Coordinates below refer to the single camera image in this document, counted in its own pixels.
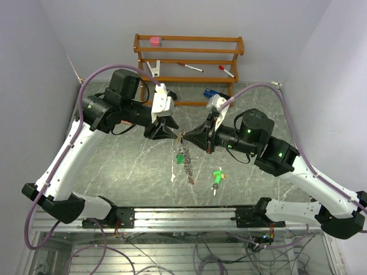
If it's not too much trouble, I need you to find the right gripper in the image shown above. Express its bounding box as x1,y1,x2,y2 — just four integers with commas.
183,113,259,155

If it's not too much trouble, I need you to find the yellow tag key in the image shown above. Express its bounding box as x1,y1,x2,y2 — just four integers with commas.
177,132,184,144

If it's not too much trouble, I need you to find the metal key ring disc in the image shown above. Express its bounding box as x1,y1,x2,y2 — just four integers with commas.
178,137,193,184

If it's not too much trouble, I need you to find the green key tag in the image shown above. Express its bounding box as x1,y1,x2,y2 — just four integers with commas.
176,154,185,164

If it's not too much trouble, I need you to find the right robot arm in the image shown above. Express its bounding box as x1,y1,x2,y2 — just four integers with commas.
183,109,366,239

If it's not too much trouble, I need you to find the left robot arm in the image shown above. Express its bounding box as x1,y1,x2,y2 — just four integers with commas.
22,69,178,227

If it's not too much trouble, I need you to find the black stapler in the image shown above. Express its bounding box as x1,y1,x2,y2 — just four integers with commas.
167,90,178,101

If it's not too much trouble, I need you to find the red pencil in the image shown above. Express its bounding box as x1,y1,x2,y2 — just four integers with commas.
120,120,131,125

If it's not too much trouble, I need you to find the blue stapler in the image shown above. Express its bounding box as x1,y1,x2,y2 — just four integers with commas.
203,88,231,100

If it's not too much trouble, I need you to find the green tag key upper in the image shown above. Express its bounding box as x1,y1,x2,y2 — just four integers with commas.
213,170,226,180

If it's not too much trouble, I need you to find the green tag key lower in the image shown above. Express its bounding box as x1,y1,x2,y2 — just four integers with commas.
211,174,222,196

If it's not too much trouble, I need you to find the white clip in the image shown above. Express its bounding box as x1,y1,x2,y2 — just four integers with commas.
146,60,161,77

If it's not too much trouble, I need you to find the wooden shelf rack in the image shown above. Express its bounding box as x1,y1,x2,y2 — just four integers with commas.
133,34,245,96

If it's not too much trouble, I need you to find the red white marker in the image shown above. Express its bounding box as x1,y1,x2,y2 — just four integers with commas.
177,62,204,73

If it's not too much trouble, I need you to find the red capped marker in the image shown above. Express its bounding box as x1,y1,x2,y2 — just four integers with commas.
218,65,235,78

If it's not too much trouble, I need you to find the pink eraser block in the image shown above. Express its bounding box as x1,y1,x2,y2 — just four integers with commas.
149,36,162,47

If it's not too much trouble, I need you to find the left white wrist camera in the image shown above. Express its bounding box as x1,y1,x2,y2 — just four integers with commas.
151,83,174,123

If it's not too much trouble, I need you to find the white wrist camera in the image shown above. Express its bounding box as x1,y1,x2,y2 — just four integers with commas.
151,83,174,123
206,95,230,132

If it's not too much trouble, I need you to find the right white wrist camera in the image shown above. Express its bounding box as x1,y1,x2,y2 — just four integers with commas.
206,95,230,132

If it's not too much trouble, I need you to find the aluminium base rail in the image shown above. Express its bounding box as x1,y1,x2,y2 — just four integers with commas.
32,206,321,233

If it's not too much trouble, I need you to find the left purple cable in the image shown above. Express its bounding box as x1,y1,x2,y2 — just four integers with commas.
23,64,161,275

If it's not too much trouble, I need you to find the purple cable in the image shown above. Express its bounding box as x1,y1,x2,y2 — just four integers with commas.
23,64,161,275
219,82,367,250

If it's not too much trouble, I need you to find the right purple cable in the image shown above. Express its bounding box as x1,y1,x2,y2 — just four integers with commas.
219,82,367,250

